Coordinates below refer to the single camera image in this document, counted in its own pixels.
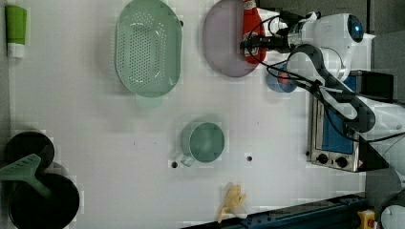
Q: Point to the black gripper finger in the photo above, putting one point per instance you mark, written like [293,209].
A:
[268,42]

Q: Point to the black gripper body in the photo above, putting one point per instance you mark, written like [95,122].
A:
[285,36]

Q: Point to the red ketchup bottle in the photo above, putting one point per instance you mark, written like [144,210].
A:
[252,26]

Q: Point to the pink round plate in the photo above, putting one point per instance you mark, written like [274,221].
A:
[222,34]

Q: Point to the red strawberry in bowl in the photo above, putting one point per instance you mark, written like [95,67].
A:
[283,78]

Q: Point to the blue bowl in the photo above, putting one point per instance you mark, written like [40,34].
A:
[272,80]

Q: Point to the black toaster oven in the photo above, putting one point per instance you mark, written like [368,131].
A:
[335,145]

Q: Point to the green mug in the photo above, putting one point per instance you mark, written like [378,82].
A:
[201,141]

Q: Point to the green perforated colander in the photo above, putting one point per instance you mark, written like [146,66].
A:
[148,48]

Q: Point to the peeled banana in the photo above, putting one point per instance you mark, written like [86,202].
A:
[233,203]

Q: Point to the green white bottle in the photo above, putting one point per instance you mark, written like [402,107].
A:
[16,25]

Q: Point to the black round container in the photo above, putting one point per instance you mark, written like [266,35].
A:
[28,143]

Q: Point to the green spatula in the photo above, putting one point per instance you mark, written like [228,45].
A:
[24,169]

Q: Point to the black pot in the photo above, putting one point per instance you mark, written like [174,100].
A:
[29,210]

